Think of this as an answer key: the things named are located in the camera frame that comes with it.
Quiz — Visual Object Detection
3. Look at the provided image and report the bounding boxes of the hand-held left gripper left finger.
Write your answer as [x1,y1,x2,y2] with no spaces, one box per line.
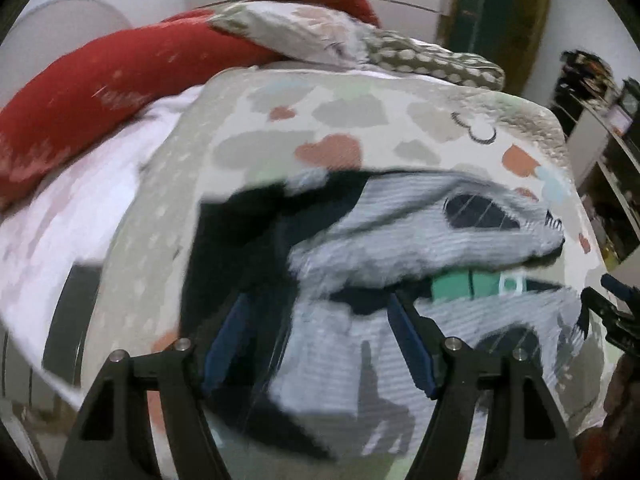
[57,291,252,480]

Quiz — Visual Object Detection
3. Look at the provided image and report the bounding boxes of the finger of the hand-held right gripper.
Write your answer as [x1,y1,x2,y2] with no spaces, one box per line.
[600,273,640,303]
[580,287,621,333]

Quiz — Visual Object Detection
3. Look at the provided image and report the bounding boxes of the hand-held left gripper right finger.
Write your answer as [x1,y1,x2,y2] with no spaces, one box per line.
[387,291,584,480]

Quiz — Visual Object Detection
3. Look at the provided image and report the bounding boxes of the grey and black ribbed pants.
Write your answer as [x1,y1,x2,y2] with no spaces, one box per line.
[179,167,596,461]

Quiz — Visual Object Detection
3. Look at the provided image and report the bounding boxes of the person's right forearm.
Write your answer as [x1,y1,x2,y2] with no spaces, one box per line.
[575,352,640,478]

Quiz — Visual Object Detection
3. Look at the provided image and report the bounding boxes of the cluttered white shelf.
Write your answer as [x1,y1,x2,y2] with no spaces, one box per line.
[550,49,640,263]

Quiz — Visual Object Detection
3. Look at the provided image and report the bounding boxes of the white pink bed sheet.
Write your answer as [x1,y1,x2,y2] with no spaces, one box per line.
[0,85,206,361]

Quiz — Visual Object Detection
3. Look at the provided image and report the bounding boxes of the patterned beige quilt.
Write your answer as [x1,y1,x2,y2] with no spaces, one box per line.
[42,66,618,480]

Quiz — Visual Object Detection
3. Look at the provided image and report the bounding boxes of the red pillow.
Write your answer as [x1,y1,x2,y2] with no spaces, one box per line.
[0,0,382,211]

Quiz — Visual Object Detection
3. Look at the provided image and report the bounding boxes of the green wooden door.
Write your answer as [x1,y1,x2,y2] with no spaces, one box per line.
[437,0,553,93]

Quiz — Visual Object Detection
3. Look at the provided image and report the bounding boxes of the patterned beige pillow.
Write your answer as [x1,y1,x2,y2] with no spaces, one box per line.
[206,1,506,92]

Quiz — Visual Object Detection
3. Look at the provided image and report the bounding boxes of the thin dark cable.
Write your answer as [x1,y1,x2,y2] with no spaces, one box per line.
[364,0,443,14]

